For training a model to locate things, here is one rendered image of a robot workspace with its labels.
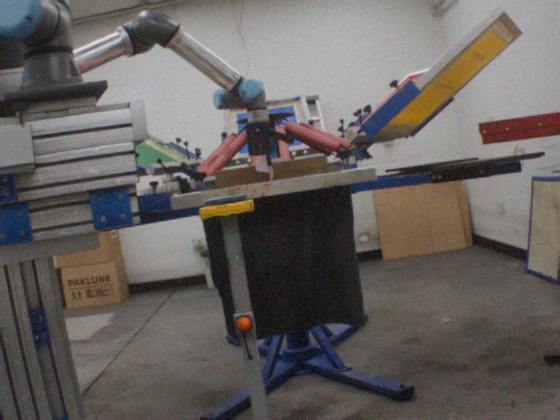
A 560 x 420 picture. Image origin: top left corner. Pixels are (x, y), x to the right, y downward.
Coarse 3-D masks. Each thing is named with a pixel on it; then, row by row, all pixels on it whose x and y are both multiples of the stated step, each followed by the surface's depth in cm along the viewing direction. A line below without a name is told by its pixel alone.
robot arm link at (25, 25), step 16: (0, 0) 110; (16, 0) 110; (32, 0) 110; (48, 0) 118; (0, 16) 110; (16, 16) 110; (32, 16) 111; (48, 16) 118; (0, 32) 113; (16, 32) 112; (32, 32) 115; (48, 32) 121
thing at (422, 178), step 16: (480, 160) 262; (496, 160) 245; (512, 160) 242; (400, 176) 285; (416, 176) 282; (432, 176) 277; (448, 176) 274; (464, 176) 270; (480, 176) 267; (352, 192) 297
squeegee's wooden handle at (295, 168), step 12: (324, 156) 226; (240, 168) 225; (252, 168) 225; (276, 168) 225; (288, 168) 226; (300, 168) 226; (312, 168) 226; (324, 168) 226; (216, 180) 225; (228, 180) 225; (240, 180) 225; (252, 180) 226; (264, 180) 226
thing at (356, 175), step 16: (320, 176) 176; (336, 176) 176; (352, 176) 176; (368, 176) 176; (192, 192) 212; (208, 192) 175; (224, 192) 175; (240, 192) 175; (256, 192) 176; (272, 192) 176; (288, 192) 176; (176, 208) 175
